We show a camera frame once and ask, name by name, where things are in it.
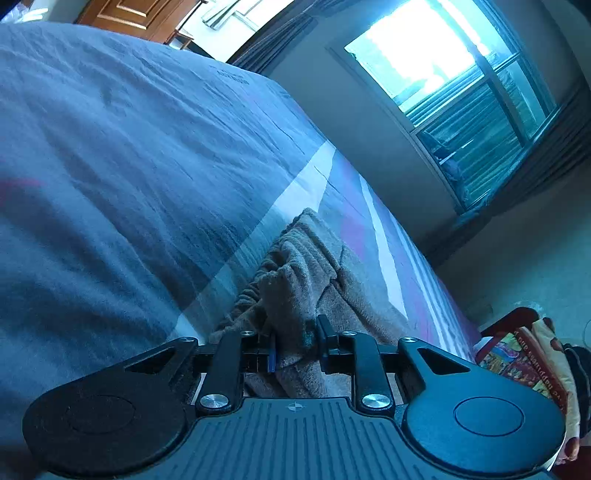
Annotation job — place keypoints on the small wooden furniture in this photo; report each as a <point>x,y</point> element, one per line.
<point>182,39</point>

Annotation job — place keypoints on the dark curtain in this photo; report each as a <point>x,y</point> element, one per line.
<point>277,37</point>
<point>531,182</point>

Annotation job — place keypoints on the brown towel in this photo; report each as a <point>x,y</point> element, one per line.
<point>304,258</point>

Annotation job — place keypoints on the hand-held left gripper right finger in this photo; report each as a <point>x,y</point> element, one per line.
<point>324,344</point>

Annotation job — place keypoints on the window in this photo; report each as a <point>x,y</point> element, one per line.
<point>415,46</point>

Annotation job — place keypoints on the black garment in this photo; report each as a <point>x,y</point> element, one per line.
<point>581,383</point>

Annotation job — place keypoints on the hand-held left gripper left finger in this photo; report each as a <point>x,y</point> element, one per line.
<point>265,355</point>

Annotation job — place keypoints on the wooden door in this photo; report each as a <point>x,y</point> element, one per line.
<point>138,18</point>

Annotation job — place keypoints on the colourful printed bag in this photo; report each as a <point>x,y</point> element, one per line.
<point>512,360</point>

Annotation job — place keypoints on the bed with striped sheet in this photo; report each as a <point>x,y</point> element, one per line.
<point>115,161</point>

